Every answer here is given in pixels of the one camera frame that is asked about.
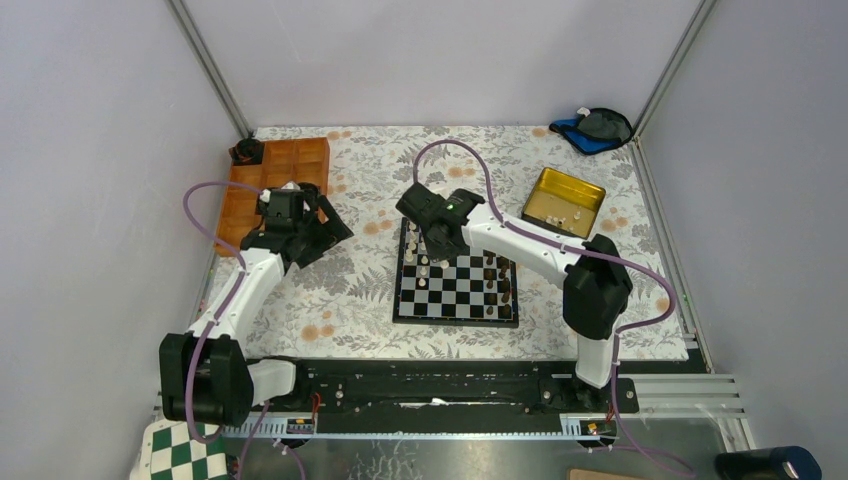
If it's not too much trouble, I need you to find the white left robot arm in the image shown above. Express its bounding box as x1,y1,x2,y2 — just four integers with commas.
159,181,353,427

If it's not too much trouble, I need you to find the floral white table mat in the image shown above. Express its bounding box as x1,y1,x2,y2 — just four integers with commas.
246,126,688,362

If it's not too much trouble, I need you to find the black white chess board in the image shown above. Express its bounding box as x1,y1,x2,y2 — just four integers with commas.
392,219,519,329

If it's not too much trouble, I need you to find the gold metal tin box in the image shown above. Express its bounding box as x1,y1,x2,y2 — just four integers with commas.
521,167,606,239

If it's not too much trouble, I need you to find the dark chess pieces row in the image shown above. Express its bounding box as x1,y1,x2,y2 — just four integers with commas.
483,251,514,322

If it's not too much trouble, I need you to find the green white rolled chess mat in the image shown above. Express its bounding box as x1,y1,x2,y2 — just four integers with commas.
129,420,230,480

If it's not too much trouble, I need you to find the dark cylinder bottle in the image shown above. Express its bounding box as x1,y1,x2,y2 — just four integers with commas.
714,446,823,480

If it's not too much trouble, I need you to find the blue black cloth bundle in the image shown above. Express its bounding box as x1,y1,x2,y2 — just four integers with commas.
549,107,634,156

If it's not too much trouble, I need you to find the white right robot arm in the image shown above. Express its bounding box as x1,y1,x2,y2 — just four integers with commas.
396,182,633,412

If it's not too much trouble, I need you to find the dark rolled cloth corner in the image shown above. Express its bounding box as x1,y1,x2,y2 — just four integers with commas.
229,138,265,167

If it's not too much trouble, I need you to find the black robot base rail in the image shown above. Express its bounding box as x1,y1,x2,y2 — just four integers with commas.
270,359,639,435

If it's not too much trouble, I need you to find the orange wooden divided tray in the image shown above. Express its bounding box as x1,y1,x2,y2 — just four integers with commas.
216,138,330,247

